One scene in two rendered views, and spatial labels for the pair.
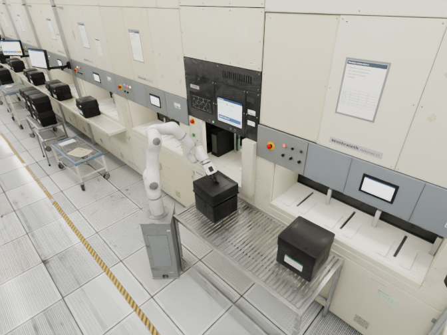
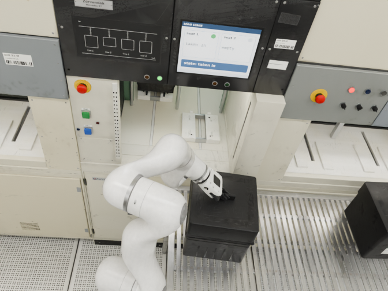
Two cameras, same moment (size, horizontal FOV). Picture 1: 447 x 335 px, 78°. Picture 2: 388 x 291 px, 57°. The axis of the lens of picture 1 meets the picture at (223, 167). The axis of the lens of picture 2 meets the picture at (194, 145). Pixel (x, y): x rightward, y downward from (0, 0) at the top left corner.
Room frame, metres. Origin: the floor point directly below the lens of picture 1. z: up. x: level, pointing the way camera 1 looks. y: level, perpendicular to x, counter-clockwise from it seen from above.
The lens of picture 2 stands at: (1.56, 0.89, 2.29)
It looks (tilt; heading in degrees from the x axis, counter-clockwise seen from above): 47 degrees down; 306
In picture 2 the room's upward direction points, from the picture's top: 11 degrees clockwise
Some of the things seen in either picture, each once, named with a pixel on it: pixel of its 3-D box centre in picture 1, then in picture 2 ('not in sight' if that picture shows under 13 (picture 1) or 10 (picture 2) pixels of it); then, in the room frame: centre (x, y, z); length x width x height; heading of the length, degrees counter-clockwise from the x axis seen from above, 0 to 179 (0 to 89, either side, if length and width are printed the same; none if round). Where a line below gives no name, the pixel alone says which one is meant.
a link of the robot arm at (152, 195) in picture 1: (151, 183); (123, 286); (1.94, 0.61, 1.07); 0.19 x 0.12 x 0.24; 23
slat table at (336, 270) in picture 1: (249, 265); (277, 274); (1.61, -0.21, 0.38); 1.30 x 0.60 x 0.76; 44
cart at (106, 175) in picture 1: (81, 160); not in sight; (3.77, 2.22, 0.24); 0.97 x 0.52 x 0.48; 47
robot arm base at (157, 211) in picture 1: (155, 204); not in sight; (1.91, 0.60, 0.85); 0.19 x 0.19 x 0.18
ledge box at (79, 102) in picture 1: (87, 106); not in sight; (4.26, 2.13, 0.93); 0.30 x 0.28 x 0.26; 41
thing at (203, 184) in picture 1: (215, 185); (223, 202); (1.94, 0.07, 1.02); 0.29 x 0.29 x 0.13; 39
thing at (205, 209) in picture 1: (215, 201); (216, 223); (1.94, 0.07, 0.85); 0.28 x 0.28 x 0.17; 39
